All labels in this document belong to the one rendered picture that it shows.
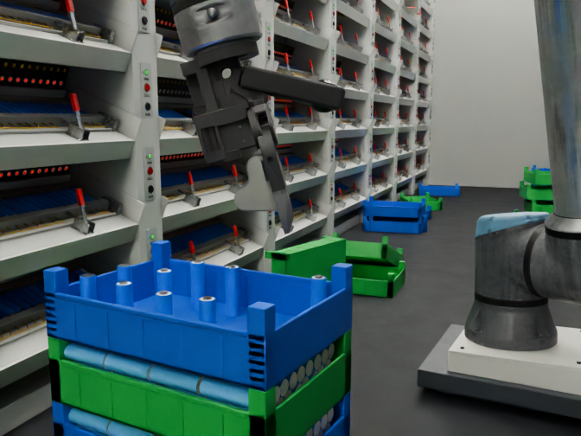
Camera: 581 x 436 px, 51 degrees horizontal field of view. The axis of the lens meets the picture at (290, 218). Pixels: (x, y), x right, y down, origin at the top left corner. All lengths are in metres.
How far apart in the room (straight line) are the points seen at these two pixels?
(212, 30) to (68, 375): 0.42
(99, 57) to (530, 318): 1.03
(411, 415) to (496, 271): 0.34
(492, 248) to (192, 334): 0.83
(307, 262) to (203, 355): 1.17
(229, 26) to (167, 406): 0.40
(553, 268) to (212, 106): 0.78
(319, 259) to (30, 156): 0.94
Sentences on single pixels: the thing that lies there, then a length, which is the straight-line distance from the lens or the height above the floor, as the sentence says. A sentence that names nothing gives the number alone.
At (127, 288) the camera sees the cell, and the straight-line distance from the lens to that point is 0.71.
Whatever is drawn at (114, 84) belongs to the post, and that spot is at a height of 0.65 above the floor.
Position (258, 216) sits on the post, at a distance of 2.05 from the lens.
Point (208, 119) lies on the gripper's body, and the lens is 0.66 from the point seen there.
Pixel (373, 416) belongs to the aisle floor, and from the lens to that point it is 1.25.
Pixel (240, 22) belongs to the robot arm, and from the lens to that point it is 0.66.
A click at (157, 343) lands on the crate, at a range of 0.65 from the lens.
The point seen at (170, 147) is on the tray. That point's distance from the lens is 1.55.
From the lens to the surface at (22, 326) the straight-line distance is 1.30.
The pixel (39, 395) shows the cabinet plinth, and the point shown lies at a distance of 1.33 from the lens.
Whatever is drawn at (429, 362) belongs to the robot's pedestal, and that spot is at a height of 0.06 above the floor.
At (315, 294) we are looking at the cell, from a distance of 0.71.
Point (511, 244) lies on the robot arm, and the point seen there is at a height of 0.32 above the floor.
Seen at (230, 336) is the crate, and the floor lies 0.37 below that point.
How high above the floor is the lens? 0.57
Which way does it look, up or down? 9 degrees down
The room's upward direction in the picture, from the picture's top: straight up
